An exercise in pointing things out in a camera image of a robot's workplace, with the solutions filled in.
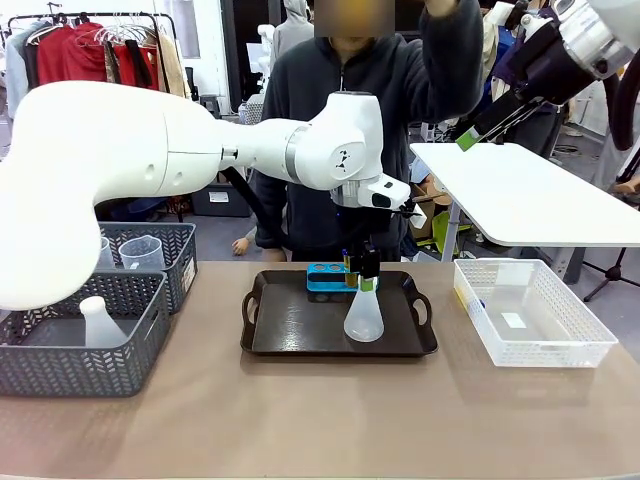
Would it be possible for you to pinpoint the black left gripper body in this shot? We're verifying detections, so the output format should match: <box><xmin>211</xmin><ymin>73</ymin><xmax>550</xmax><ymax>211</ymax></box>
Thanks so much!
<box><xmin>347</xmin><ymin>203</ymin><xmax>396</xmax><ymax>254</ymax></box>

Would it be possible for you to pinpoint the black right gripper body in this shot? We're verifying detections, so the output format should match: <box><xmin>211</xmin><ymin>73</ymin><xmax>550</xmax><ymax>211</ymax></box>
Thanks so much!
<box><xmin>508</xmin><ymin>22</ymin><xmax>599</xmax><ymax>106</ymax></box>

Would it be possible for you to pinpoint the clear plastic measuring beaker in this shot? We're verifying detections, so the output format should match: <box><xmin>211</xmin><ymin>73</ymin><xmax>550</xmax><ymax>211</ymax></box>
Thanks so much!
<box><xmin>118</xmin><ymin>235</ymin><xmax>164</xmax><ymax>271</ymax></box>
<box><xmin>97</xmin><ymin>237</ymin><xmax>117</xmax><ymax>271</ymax></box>

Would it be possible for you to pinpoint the person in dark fleece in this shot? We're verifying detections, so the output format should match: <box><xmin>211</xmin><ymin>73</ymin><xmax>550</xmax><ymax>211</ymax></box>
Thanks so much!
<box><xmin>252</xmin><ymin>0</ymin><xmax>485</xmax><ymax>262</ymax></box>

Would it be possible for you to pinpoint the blue test tube rack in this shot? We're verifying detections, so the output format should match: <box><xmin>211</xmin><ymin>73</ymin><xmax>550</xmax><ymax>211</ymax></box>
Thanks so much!
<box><xmin>305</xmin><ymin>263</ymin><xmax>380</xmax><ymax>294</ymax></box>

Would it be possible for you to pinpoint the bystander in grey trousers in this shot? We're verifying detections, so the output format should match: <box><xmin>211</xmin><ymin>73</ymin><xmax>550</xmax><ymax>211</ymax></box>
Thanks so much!
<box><xmin>592</xmin><ymin>74</ymin><xmax>640</xmax><ymax>201</ymax></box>

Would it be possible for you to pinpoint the patterned brown scarf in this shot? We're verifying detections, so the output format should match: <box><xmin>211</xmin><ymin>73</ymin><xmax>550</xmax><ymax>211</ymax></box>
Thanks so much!
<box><xmin>103</xmin><ymin>42</ymin><xmax>121</xmax><ymax>84</ymax></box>

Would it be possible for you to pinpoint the white table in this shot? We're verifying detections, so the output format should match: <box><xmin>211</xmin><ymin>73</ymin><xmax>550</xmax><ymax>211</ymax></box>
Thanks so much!
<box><xmin>409</xmin><ymin>142</ymin><xmax>640</xmax><ymax>286</ymax></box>

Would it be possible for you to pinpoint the white plastic mesh basket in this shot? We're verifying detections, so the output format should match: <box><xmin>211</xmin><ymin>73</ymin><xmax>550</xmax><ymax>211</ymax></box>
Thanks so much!
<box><xmin>453</xmin><ymin>258</ymin><xmax>620</xmax><ymax>369</ymax></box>

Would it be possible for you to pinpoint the beige garment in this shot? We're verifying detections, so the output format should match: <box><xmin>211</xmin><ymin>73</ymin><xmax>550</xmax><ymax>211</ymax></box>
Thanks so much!
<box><xmin>157</xmin><ymin>32</ymin><xmax>195</xmax><ymax>100</ymax></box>

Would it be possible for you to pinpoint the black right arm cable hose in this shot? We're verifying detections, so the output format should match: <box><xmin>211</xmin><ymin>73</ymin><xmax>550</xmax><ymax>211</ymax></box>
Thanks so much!
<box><xmin>606</xmin><ymin>62</ymin><xmax>640</xmax><ymax>152</ymax></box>

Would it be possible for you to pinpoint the person's left forearm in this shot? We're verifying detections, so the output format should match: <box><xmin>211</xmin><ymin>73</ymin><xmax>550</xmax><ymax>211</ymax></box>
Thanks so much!
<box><xmin>418</xmin><ymin>0</ymin><xmax>485</xmax><ymax>124</ymax></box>

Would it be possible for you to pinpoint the black light stand tripod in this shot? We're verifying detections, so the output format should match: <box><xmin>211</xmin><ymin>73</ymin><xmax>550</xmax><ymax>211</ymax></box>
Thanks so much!
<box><xmin>582</xmin><ymin>247</ymin><xmax>640</xmax><ymax>304</ymax></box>

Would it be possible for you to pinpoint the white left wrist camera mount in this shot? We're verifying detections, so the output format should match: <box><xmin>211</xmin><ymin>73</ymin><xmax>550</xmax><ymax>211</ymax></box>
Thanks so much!
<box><xmin>397</xmin><ymin>194</ymin><xmax>427</xmax><ymax>227</ymax></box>

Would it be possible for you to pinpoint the grey plastic woven basket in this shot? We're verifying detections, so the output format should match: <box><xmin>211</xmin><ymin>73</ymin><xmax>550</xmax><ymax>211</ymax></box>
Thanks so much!
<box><xmin>0</xmin><ymin>269</ymin><xmax>171</xmax><ymax>399</ymax></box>

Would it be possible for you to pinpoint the long red dress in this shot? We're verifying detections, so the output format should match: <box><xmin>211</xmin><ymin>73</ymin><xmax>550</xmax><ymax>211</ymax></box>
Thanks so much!
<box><xmin>113</xmin><ymin>43</ymin><xmax>161</xmax><ymax>92</ymax></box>

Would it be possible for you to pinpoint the dark brown plastic tray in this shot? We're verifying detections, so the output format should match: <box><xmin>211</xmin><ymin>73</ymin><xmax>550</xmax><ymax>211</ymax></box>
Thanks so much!
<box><xmin>239</xmin><ymin>269</ymin><xmax>439</xmax><ymax>357</ymax></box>

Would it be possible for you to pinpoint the white mesh patterned fabric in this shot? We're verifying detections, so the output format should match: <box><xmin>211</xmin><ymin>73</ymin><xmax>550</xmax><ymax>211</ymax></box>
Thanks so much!
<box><xmin>239</xmin><ymin>93</ymin><xmax>266</xmax><ymax>124</ymax></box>

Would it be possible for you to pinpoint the red hooded coat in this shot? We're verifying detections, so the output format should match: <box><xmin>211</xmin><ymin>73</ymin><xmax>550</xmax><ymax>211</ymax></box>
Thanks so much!
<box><xmin>37</xmin><ymin>24</ymin><xmax>109</xmax><ymax>86</ymax></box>

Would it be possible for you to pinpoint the black scarf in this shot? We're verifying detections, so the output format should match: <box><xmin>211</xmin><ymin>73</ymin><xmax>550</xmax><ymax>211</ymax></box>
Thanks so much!
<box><xmin>124</xmin><ymin>39</ymin><xmax>154</xmax><ymax>90</ymax></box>

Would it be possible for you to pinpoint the brown cardboard box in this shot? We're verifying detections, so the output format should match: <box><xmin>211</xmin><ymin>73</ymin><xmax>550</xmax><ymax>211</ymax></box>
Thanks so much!
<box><xmin>409</xmin><ymin>177</ymin><xmax>454</xmax><ymax>241</ymax></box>

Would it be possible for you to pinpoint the grey storage bin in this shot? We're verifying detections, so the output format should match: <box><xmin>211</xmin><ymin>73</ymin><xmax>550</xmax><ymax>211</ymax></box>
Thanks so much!
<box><xmin>192</xmin><ymin>184</ymin><xmax>254</xmax><ymax>218</ymax></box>

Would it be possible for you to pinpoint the pale blue garment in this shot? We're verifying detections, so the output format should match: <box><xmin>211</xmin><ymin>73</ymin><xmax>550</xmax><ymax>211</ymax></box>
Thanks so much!
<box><xmin>4</xmin><ymin>23</ymin><xmax>32</xmax><ymax>120</ymax></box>

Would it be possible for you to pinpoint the grey basket with label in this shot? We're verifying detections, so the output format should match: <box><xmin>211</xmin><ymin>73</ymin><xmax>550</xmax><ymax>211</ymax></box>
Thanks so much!
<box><xmin>97</xmin><ymin>222</ymin><xmax>198</xmax><ymax>315</ymax></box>

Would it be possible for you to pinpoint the white bare mannequin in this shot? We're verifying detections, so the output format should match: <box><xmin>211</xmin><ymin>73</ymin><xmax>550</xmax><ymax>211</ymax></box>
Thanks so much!
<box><xmin>257</xmin><ymin>24</ymin><xmax>276</xmax><ymax>96</ymax></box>

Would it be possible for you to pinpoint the translucent plastic conical flask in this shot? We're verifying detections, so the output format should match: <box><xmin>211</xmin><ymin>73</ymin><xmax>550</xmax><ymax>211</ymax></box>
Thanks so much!
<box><xmin>79</xmin><ymin>295</ymin><xmax>129</xmax><ymax>348</ymax></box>
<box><xmin>343</xmin><ymin>279</ymin><xmax>386</xmax><ymax>344</ymax></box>

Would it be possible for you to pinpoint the yellow-green plastic object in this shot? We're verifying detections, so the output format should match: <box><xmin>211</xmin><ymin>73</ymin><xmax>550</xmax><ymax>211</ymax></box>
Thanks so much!
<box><xmin>432</xmin><ymin>212</ymin><xmax>471</xmax><ymax>246</ymax></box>

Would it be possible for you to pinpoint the mannequin in grey hoodie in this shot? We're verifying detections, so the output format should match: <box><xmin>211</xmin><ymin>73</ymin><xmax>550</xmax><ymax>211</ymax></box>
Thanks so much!
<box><xmin>272</xmin><ymin>0</ymin><xmax>316</xmax><ymax>61</ymax></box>

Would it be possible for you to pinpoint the mannequin in beige coat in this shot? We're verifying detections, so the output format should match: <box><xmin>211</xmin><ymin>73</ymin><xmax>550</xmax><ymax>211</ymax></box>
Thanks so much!
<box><xmin>482</xmin><ymin>4</ymin><xmax>516</xmax><ymax>111</ymax></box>

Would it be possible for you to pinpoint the person's right forearm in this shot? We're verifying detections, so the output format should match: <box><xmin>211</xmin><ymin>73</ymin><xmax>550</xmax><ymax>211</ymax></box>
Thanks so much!
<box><xmin>252</xmin><ymin>169</ymin><xmax>290</xmax><ymax>251</ymax></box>

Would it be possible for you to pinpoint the black clothes rack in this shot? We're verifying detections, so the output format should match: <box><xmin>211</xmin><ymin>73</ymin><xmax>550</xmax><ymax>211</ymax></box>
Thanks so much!
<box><xmin>7</xmin><ymin>12</ymin><xmax>184</xmax><ymax>96</ymax></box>

